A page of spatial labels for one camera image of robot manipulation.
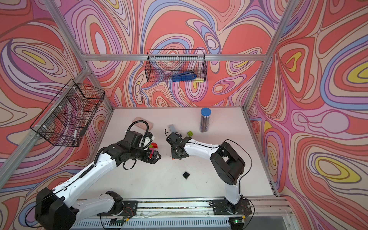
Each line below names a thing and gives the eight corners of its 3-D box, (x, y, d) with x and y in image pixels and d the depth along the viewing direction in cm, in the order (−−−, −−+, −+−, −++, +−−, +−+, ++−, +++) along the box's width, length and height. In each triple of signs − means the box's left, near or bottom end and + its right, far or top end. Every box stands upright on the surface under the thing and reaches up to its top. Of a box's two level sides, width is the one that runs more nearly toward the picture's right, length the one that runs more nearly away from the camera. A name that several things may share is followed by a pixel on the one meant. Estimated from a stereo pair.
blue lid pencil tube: (199, 132, 106) (202, 114, 90) (199, 125, 110) (201, 107, 95) (207, 132, 106) (211, 114, 90) (207, 125, 110) (210, 107, 95)
